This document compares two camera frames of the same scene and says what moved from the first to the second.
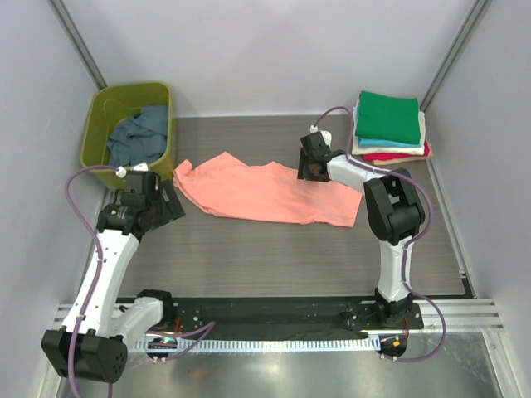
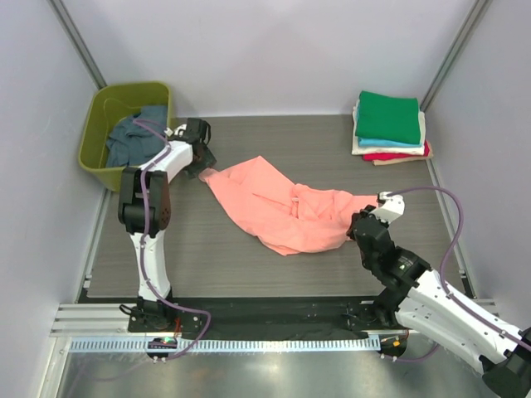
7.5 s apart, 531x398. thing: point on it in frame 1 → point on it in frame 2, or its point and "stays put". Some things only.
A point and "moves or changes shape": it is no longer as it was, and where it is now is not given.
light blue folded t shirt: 365,143 stays put
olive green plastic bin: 109,104 stays put
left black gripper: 171,208 → 207,162
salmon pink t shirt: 228,187 moves or changes shape
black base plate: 285,314 stays put
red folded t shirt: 392,155 stays put
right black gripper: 303,169 → 367,210
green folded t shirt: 385,117 stays put
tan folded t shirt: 382,162 stays put
